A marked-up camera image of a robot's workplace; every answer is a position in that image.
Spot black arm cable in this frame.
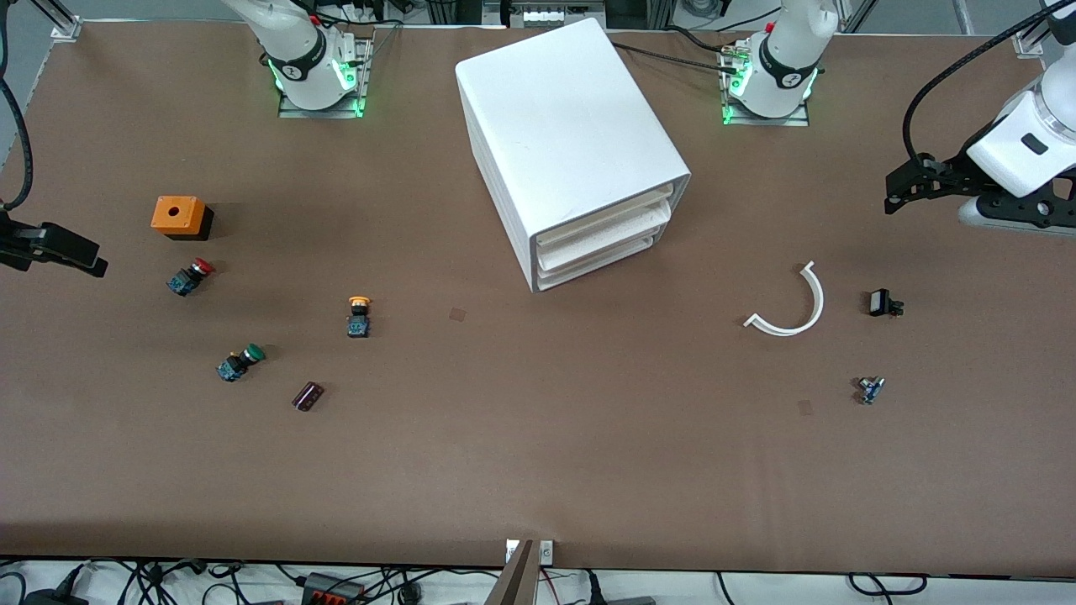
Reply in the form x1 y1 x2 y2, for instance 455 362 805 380
904 0 1062 165
0 76 34 211

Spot white plastic drawer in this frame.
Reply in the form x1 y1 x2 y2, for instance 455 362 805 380
535 187 675 253
536 237 658 292
536 220 672 274

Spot white curved plastic clamp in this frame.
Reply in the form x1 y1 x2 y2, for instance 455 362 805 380
743 260 826 338

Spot red push button switch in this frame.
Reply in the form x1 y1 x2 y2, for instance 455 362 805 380
166 258 216 297

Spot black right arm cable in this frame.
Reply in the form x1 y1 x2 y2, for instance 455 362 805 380
0 76 34 211

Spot orange box with hole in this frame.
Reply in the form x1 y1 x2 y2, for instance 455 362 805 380
150 195 214 243

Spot white drawer cabinet shell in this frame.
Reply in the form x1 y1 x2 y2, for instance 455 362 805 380
455 18 693 294

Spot white post bracket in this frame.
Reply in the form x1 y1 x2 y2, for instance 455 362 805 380
504 539 555 566

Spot black cable on table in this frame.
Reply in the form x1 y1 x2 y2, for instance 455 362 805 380
662 25 732 55
611 42 741 75

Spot black power strip orange sockets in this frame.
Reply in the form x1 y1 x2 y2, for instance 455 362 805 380
301 572 368 605

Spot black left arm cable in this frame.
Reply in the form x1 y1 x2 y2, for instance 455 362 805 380
904 0 1062 165

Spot green push button switch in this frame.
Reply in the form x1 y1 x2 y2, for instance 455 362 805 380
216 343 267 384

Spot brown slanted post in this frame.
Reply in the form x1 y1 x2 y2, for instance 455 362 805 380
485 539 541 605

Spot black looped floor cable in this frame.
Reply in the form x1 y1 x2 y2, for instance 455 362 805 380
847 572 928 599

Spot white power strip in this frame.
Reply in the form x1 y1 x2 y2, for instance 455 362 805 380
520 3 592 29

